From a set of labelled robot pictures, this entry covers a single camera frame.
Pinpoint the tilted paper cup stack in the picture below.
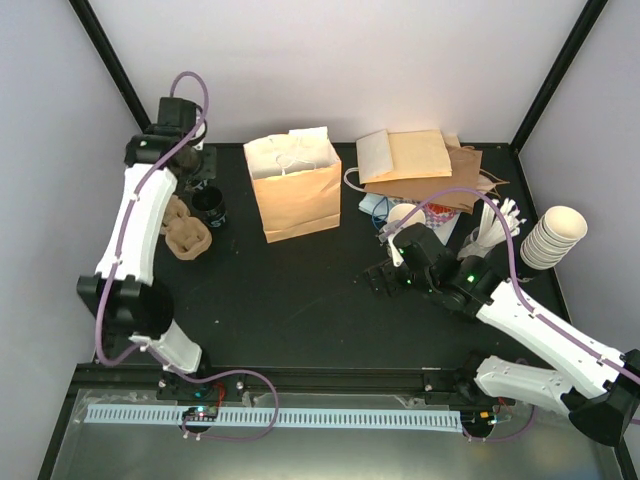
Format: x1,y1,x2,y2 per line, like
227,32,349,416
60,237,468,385
520,205,588,270

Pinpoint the small circuit board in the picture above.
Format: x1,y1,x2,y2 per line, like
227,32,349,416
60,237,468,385
182,406,218,422

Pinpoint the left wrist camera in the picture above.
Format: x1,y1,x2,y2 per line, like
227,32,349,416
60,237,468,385
190,123,207,150

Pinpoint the brown kraft paper bag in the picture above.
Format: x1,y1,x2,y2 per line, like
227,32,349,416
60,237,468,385
364,146,483,202

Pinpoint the brown pulp cup carrier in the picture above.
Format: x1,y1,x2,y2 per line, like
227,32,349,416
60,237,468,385
160,195,212,261

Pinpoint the orange paper bag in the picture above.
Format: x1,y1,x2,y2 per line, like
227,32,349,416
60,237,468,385
243,126,342,243
343,130,453,192

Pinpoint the black printed paper cup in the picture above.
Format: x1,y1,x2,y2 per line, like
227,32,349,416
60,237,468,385
191,186,227,229

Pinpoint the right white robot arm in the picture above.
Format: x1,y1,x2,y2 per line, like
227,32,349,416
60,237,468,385
378,221,639,447

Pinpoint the white paper cup stack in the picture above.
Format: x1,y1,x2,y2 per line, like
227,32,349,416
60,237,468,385
385,203,426,237

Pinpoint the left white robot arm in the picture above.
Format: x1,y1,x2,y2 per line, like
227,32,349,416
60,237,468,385
76,96,215,399

